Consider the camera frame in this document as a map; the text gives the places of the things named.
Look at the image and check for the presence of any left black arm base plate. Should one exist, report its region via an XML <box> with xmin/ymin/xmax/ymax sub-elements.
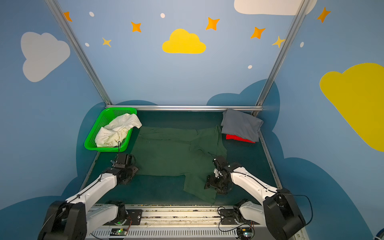
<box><xmin>104</xmin><ymin>209</ymin><xmax>143</xmax><ymax>226</ymax></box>

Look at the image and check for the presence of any left small circuit board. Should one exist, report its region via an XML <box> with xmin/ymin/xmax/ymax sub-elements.
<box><xmin>110</xmin><ymin>228</ymin><xmax>129</xmax><ymax>237</ymax></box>

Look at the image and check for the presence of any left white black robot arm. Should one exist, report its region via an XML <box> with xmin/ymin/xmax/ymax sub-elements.
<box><xmin>38</xmin><ymin>154</ymin><xmax>139</xmax><ymax>240</ymax></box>

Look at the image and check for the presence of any green plastic basket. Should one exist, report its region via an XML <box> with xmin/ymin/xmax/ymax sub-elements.
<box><xmin>84</xmin><ymin>108</ymin><xmax>137</xmax><ymax>153</ymax></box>

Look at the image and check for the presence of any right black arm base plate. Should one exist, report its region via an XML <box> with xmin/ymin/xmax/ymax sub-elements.
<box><xmin>218</xmin><ymin>208</ymin><xmax>259</xmax><ymax>225</ymax></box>

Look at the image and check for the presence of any right small circuit board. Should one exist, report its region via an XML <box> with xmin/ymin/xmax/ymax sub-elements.
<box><xmin>236</xmin><ymin>228</ymin><xmax>254</xmax><ymax>240</ymax></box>

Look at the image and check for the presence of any small circuit board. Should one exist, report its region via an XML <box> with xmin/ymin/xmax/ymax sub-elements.
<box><xmin>236</xmin><ymin>228</ymin><xmax>254</xmax><ymax>240</ymax></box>
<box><xmin>110</xmin><ymin>228</ymin><xmax>129</xmax><ymax>237</ymax></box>

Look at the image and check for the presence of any horizontal aluminium back rail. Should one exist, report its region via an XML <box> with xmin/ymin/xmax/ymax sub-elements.
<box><xmin>106</xmin><ymin>105</ymin><xmax>263</xmax><ymax>112</ymax></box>

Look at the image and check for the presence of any dark green t-shirt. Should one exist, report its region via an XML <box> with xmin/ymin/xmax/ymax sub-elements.
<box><xmin>131</xmin><ymin>126</ymin><xmax>227</xmax><ymax>204</ymax></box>

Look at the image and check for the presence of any left diagonal aluminium post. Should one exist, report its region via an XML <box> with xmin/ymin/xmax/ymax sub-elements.
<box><xmin>45</xmin><ymin>0</ymin><xmax>113</xmax><ymax>105</ymax></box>

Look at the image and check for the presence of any aluminium front mounting rail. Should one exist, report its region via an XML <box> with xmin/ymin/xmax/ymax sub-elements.
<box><xmin>47</xmin><ymin>205</ymin><xmax>310</xmax><ymax>240</ymax></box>

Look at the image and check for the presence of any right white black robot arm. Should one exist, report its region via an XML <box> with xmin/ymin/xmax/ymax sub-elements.
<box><xmin>205</xmin><ymin>156</ymin><xmax>308</xmax><ymax>240</ymax></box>

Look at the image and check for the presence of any right diagonal aluminium post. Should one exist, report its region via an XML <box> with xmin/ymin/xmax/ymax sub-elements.
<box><xmin>256</xmin><ymin>0</ymin><xmax>311</xmax><ymax>110</ymax></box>

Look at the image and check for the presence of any folded grey t-shirt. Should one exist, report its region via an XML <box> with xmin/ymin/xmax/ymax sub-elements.
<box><xmin>221</xmin><ymin>109</ymin><xmax>264</xmax><ymax>142</ymax></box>

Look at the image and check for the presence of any cream white t-shirt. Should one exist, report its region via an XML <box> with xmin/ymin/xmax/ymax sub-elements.
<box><xmin>95</xmin><ymin>114</ymin><xmax>142</xmax><ymax>148</ymax></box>

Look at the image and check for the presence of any folded red t-shirt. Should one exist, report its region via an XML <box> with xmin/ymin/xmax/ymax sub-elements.
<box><xmin>226</xmin><ymin>134</ymin><xmax>256</xmax><ymax>144</ymax></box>

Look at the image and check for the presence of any diagonal aluminium post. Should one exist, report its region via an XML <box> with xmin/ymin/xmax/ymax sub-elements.
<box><xmin>256</xmin><ymin>0</ymin><xmax>311</xmax><ymax>110</ymax></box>
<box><xmin>45</xmin><ymin>0</ymin><xmax>113</xmax><ymax>105</ymax></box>

